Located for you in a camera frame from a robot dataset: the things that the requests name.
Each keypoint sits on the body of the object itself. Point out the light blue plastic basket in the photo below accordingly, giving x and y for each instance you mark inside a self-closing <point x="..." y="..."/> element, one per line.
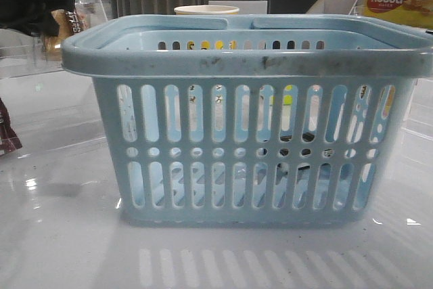
<point x="193" y="109"/>

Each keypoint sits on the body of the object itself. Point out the clear acrylic display shelf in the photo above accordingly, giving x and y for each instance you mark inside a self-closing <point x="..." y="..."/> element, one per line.
<point x="22" y="54"/>

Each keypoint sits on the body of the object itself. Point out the yellow paper cup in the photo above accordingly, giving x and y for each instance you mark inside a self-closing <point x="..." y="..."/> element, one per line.
<point x="206" y="10"/>

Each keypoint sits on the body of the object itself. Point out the dark tissue pack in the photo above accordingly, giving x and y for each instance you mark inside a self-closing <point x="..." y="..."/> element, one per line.
<point x="282" y="170"/>

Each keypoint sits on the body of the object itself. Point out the packaged bread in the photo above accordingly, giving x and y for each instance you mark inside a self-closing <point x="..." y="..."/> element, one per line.
<point x="67" y="23"/>

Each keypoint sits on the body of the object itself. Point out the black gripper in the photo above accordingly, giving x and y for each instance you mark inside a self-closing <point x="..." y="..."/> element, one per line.
<point x="33" y="17"/>

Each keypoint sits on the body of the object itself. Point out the dark red snack packet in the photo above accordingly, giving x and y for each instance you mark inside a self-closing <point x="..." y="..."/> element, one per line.
<point x="9" y="140"/>

